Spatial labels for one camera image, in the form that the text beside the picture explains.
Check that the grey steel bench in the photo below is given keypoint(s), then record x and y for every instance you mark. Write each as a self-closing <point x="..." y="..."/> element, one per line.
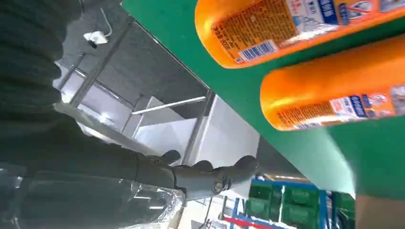
<point x="102" y="61"/>

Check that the white power adapter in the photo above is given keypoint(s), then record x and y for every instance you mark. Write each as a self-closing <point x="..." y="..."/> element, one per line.
<point x="95" y="37"/>

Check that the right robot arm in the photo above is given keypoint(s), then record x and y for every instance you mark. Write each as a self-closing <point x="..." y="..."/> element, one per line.
<point x="28" y="50"/>

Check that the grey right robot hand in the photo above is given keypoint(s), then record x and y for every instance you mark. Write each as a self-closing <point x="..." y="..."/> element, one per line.
<point x="79" y="177"/>

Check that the green table mat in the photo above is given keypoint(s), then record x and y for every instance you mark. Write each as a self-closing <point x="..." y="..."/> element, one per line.
<point x="364" y="151"/>

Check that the blue storage rack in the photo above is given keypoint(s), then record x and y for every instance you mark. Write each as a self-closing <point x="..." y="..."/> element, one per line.
<point x="322" y="208"/>

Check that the green plastic crate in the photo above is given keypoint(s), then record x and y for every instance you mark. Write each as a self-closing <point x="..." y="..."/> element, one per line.
<point x="300" y="205"/>
<point x="344" y="208"/>
<point x="259" y="199"/>

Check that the white table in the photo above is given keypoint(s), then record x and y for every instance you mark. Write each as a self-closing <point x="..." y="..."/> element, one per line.
<point x="224" y="136"/>

